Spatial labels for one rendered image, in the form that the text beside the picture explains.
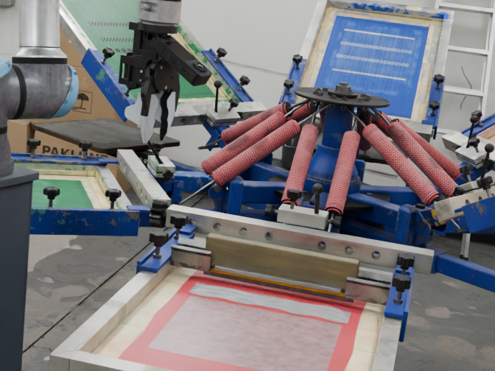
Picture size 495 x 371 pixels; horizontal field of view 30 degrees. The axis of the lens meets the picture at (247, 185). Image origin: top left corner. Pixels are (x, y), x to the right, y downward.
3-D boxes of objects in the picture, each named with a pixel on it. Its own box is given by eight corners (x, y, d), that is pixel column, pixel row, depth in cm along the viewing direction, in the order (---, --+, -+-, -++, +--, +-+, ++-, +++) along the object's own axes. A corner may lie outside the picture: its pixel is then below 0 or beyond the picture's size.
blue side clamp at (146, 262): (155, 294, 207) (158, 264, 205) (134, 290, 208) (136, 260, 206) (191, 255, 236) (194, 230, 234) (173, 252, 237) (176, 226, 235)
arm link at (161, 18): (190, 2, 165) (163, 1, 158) (187, 28, 166) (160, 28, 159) (156, -4, 168) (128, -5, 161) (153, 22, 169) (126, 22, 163)
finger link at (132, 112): (125, 138, 169) (135, 88, 168) (151, 144, 166) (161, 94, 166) (115, 137, 166) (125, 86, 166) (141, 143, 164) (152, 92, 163)
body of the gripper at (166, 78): (142, 85, 173) (148, 20, 170) (180, 92, 169) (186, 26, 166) (116, 87, 167) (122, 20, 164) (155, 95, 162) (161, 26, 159)
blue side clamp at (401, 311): (403, 342, 197) (408, 312, 195) (379, 338, 198) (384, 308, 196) (410, 296, 225) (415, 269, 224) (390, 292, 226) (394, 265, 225)
